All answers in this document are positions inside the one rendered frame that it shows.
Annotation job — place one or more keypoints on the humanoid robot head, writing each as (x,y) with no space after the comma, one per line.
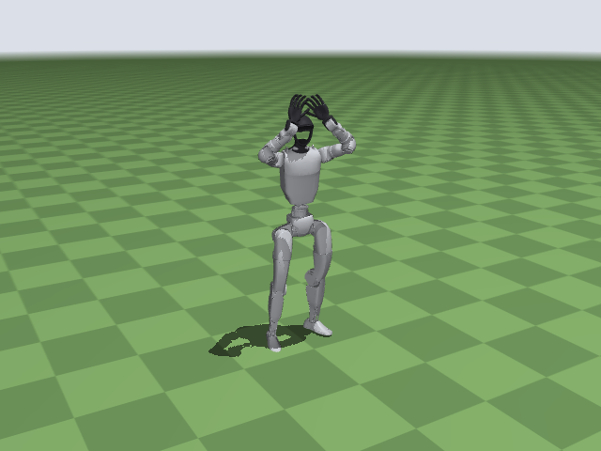
(305,125)

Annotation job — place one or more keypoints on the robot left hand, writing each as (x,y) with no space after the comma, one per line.
(321,111)

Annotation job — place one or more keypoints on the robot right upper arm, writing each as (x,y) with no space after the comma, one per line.
(272,159)

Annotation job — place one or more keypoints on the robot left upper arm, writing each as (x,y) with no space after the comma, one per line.
(328,153)

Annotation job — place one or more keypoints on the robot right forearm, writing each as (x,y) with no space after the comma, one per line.
(281,139)

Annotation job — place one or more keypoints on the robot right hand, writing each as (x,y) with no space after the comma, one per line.
(295,112)

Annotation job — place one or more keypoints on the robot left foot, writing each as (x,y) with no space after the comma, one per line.
(317,327)

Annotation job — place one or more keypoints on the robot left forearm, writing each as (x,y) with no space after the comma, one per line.
(340,133)

